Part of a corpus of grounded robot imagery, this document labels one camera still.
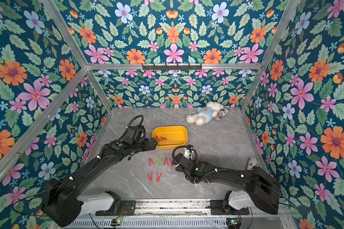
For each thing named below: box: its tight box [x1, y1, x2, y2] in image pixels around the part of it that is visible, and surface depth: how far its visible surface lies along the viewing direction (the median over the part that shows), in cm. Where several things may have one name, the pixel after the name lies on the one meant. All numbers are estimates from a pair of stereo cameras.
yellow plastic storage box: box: [151, 125, 188, 150], surface depth 103 cm
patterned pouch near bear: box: [214, 106, 230, 121], surface depth 113 cm
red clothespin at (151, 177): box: [147, 172, 154, 182], surface depth 86 cm
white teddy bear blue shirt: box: [186, 101, 225, 126], surface depth 108 cm
